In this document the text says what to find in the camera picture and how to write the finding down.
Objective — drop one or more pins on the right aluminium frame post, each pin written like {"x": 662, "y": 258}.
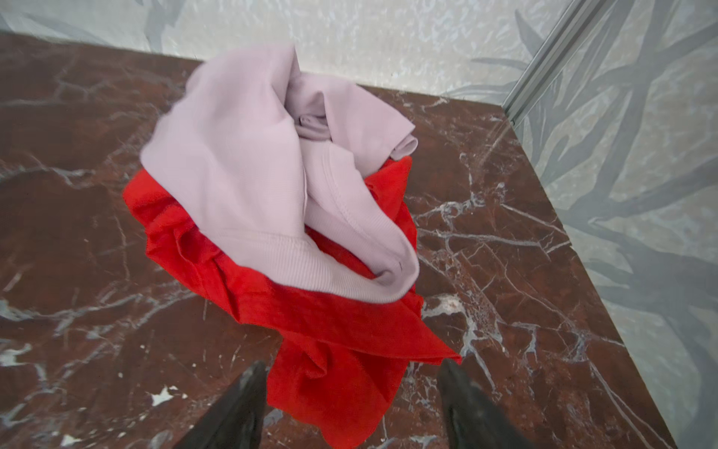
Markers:
{"x": 572, "y": 28}

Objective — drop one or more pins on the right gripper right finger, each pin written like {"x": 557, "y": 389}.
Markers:
{"x": 470, "y": 417}

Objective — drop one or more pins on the red cloth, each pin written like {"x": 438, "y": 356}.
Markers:
{"x": 341, "y": 362}

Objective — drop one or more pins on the light pink cloth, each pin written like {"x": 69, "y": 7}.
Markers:
{"x": 270, "y": 162}

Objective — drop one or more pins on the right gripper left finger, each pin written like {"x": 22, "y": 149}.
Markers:
{"x": 236, "y": 419}

